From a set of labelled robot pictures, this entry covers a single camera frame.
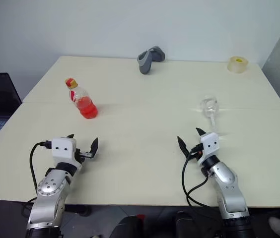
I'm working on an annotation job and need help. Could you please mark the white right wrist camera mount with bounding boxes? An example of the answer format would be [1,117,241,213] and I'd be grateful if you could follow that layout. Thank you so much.
[198,132,220,165]

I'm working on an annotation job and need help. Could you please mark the white shoe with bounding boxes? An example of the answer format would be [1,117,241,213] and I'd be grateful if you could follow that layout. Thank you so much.
[269,216,280,238]

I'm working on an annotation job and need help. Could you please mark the translucent yellowish tape roll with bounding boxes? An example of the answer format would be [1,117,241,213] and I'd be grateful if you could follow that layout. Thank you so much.
[227,56,250,74]

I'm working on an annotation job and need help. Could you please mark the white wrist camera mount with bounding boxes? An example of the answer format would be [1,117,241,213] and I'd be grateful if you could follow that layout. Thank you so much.
[198,132,220,165]
[51,136,77,165]

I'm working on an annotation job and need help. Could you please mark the plastic bottle with red drink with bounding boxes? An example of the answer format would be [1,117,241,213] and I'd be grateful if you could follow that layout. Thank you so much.
[64,77,98,120]

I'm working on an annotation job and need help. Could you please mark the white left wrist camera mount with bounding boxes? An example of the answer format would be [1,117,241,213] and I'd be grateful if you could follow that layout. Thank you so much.
[51,136,77,165]

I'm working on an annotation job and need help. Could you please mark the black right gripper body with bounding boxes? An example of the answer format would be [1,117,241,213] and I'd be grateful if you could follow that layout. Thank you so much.
[187,143,203,160]

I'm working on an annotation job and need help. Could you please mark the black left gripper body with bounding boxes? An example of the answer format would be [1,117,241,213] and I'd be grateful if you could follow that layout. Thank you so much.
[74,147,93,165]

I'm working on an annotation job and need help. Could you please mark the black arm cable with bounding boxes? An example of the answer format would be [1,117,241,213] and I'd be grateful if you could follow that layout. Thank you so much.
[181,145,220,209]
[21,140,53,216]

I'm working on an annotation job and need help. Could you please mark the dark rounded shape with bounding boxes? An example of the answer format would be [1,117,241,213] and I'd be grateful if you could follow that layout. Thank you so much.
[111,215,146,238]
[174,210,201,238]

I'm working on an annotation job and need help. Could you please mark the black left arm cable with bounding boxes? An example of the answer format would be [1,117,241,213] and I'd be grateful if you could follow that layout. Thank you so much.
[21,140,53,216]

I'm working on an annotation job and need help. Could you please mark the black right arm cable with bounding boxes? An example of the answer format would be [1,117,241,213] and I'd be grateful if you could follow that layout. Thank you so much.
[181,145,220,209]

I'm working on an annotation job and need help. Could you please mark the clear wine glass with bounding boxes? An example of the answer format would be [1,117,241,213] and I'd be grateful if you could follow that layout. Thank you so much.
[199,95,230,139]

